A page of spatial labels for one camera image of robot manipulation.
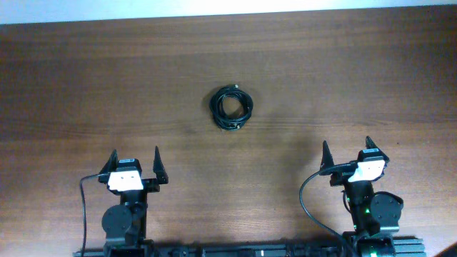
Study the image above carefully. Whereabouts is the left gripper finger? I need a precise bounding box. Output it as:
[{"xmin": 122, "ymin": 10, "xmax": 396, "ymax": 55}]
[
  {"xmin": 99, "ymin": 149, "xmax": 118, "ymax": 174},
  {"xmin": 153, "ymin": 146, "xmax": 169, "ymax": 184}
]

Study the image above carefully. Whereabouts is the long black usb cable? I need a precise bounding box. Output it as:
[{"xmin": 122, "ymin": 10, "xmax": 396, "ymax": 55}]
[{"xmin": 209, "ymin": 85, "xmax": 254, "ymax": 130}]

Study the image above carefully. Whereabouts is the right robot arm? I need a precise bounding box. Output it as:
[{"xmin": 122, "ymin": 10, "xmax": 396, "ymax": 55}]
[{"xmin": 320, "ymin": 137, "xmax": 403, "ymax": 256}]

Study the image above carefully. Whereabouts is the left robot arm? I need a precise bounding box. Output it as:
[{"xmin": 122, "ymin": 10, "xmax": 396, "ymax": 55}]
[{"xmin": 98, "ymin": 148, "xmax": 169, "ymax": 257}]

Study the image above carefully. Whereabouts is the right camera cable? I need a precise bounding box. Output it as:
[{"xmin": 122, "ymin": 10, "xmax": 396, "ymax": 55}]
[{"xmin": 298, "ymin": 162, "xmax": 358, "ymax": 257}]

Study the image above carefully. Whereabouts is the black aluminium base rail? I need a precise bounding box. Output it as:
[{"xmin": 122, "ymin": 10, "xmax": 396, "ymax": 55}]
[{"xmin": 84, "ymin": 238, "xmax": 427, "ymax": 257}]

